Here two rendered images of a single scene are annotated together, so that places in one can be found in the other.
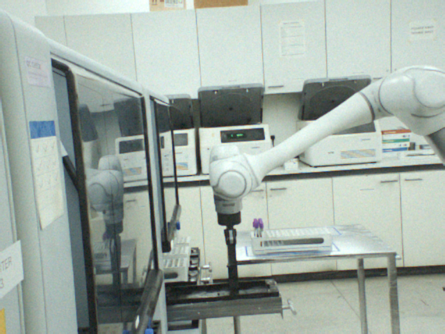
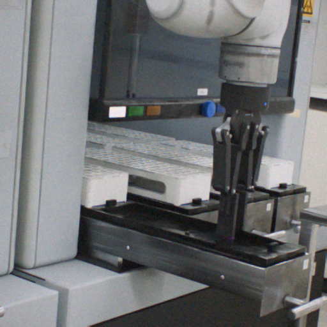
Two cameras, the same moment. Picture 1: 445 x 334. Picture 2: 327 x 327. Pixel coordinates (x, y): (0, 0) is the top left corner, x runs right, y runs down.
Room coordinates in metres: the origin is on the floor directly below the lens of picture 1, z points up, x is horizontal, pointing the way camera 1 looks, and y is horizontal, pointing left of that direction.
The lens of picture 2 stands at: (0.45, -0.72, 1.12)
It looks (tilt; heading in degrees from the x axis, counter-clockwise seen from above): 9 degrees down; 39
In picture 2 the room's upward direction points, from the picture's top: 5 degrees clockwise
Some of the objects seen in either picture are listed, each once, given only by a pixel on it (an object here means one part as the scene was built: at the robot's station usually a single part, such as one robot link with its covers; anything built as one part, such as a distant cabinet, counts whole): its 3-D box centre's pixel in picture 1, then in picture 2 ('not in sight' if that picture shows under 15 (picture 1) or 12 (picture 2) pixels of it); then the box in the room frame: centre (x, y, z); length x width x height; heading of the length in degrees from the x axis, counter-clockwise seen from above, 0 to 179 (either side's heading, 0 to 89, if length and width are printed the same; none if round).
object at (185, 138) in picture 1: (162, 135); not in sight; (4.06, 0.48, 1.22); 0.62 x 0.56 x 0.64; 0
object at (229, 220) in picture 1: (229, 225); (243, 113); (1.51, -0.01, 1.00); 0.08 x 0.07 x 0.09; 2
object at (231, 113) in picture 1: (232, 127); not in sight; (4.08, -0.11, 1.24); 0.62 x 0.56 x 0.69; 2
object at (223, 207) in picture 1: (228, 202); (248, 65); (1.51, -0.01, 1.07); 0.09 x 0.09 x 0.06
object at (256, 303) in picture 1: (174, 305); (121, 229); (1.47, 0.17, 0.78); 0.73 x 0.14 x 0.09; 92
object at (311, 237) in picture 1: (290, 240); not in sight; (1.86, -0.24, 0.85); 0.30 x 0.10 x 0.06; 89
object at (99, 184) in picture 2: not in sight; (47, 177); (1.46, 0.35, 0.83); 0.30 x 0.10 x 0.06; 92
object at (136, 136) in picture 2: not in sight; (114, 142); (1.91, 0.61, 0.83); 0.30 x 0.10 x 0.06; 91
